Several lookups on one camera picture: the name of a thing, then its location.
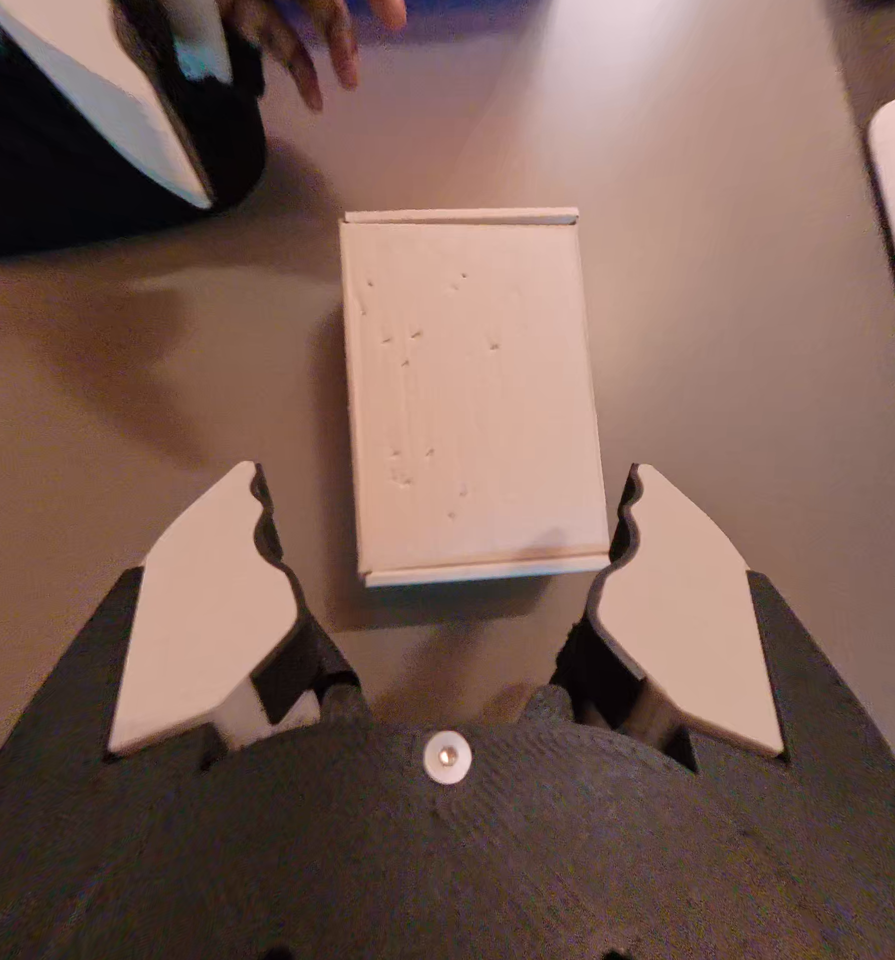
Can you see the black mesh wrist rest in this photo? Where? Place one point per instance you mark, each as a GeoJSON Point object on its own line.
{"type": "Point", "coordinates": [57, 187]}

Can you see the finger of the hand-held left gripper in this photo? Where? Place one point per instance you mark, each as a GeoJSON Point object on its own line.
{"type": "Point", "coordinates": [95, 67]}
{"type": "Point", "coordinates": [200, 37]}

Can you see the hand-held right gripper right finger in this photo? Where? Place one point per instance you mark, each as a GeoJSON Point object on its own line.
{"type": "Point", "coordinates": [687, 622]}

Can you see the person's left hand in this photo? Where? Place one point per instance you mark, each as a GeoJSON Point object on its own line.
{"type": "Point", "coordinates": [305, 30]}

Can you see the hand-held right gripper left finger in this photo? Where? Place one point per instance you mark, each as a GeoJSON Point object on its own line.
{"type": "Point", "coordinates": [207, 615]}

